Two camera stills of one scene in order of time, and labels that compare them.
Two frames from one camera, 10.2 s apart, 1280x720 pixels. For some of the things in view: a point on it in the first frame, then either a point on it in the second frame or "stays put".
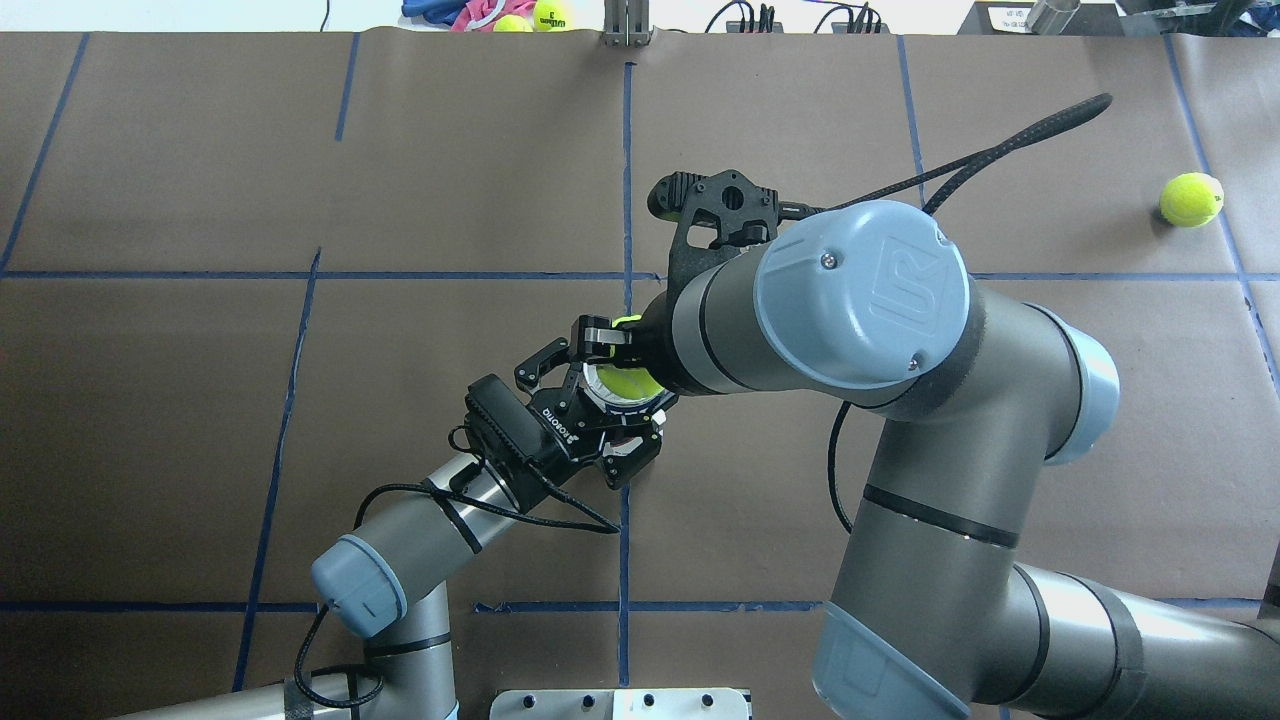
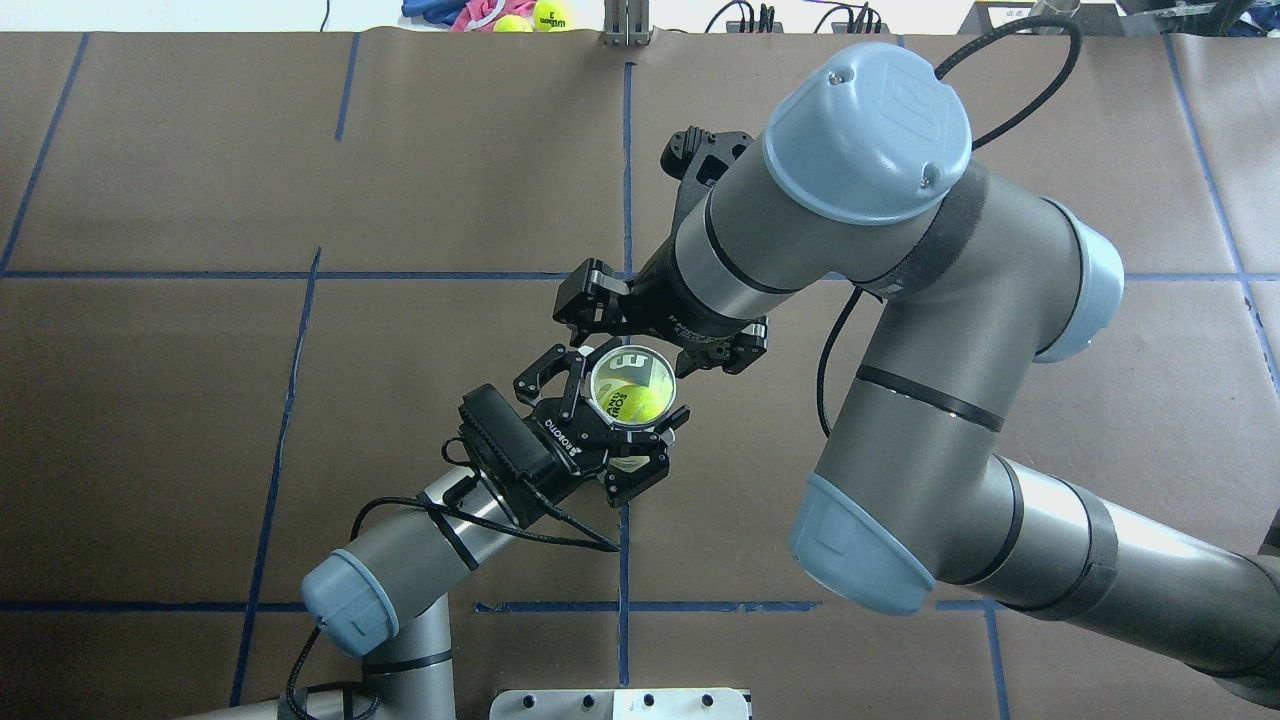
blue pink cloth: (468, 15) stays put
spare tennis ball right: (551, 16) stays put
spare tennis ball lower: (512, 23) stays put
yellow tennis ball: (1192, 199) → (627, 402)
